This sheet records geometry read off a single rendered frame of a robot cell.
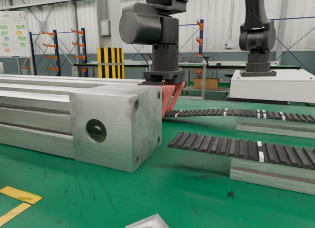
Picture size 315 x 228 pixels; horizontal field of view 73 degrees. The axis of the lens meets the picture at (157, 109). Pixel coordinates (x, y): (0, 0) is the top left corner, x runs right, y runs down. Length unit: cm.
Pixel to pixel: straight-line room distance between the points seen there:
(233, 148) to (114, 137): 14
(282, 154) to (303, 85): 57
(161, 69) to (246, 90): 43
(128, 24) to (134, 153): 24
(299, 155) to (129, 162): 19
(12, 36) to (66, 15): 542
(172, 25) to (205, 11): 778
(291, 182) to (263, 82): 57
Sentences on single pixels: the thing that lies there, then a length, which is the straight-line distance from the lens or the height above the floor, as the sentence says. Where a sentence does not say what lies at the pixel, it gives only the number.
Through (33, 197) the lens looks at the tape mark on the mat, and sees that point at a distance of 26.
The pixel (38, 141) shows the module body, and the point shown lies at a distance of 36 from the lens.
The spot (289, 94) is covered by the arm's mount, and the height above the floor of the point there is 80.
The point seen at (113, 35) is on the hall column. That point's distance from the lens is 366.
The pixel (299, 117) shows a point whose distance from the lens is 46.
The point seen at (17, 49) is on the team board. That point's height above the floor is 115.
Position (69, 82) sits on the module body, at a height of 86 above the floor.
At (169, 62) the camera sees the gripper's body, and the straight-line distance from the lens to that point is 45.
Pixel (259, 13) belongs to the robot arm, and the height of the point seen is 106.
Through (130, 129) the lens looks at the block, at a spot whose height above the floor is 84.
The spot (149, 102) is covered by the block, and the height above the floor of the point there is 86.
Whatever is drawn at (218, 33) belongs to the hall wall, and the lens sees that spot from 804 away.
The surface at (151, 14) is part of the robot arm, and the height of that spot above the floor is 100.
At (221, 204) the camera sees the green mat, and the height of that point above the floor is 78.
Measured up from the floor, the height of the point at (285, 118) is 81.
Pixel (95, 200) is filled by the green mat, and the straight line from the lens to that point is 24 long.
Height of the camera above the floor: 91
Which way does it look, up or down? 13 degrees down
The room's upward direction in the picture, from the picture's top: straight up
